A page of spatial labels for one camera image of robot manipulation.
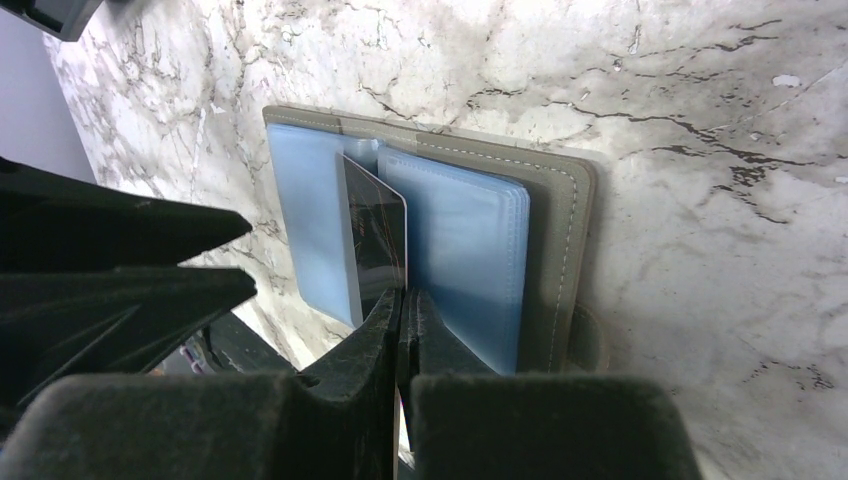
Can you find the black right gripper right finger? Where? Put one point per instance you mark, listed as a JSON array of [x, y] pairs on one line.
[[467, 422]]

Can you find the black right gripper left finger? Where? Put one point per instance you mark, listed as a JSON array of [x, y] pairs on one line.
[[337, 419]]

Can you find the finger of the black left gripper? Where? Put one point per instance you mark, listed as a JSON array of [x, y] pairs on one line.
[[121, 321], [51, 223]]

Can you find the grey card holder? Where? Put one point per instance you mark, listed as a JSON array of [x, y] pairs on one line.
[[495, 233]]

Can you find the black card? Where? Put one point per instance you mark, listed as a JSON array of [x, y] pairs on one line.
[[378, 221]]

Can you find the black left bin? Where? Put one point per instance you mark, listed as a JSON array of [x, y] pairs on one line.
[[65, 20]]

